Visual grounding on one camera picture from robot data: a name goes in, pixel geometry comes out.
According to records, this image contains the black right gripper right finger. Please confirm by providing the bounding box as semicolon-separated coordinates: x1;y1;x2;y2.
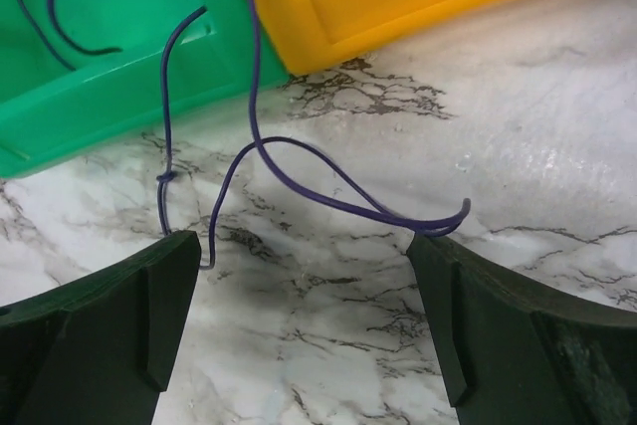
407;236;636;424

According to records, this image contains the green plastic bin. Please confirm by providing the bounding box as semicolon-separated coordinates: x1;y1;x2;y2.
1;0;289;178

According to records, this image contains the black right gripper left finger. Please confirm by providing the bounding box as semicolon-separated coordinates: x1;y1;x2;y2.
1;231;200;424

